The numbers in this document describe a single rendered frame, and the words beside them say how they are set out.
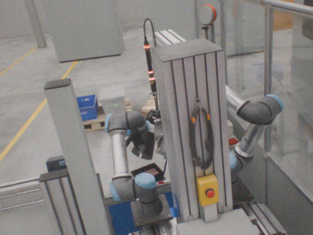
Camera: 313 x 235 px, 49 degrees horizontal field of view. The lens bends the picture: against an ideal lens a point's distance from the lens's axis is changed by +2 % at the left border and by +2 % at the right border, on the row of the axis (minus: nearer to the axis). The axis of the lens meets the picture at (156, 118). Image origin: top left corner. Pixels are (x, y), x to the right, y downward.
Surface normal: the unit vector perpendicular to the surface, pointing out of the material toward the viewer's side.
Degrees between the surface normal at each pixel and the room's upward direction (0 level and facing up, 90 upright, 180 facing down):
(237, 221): 0
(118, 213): 90
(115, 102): 95
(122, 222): 90
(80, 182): 90
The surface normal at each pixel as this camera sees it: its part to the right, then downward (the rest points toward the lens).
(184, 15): 0.00, 0.44
